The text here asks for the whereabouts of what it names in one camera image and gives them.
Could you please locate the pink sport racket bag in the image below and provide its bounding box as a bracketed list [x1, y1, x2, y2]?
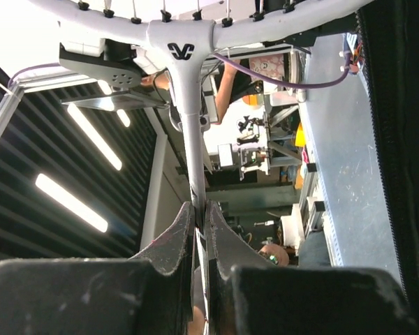
[358, 1, 419, 320]

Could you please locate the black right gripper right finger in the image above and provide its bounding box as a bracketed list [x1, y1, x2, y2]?
[205, 201, 419, 334]

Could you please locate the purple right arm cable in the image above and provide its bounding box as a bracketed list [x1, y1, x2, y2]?
[212, 52, 353, 90]

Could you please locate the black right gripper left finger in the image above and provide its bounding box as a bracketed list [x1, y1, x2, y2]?
[0, 203, 195, 334]

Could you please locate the white badminton racket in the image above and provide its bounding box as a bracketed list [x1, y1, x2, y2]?
[33, 0, 367, 334]

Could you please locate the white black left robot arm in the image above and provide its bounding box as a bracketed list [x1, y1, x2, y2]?
[59, 39, 145, 89]

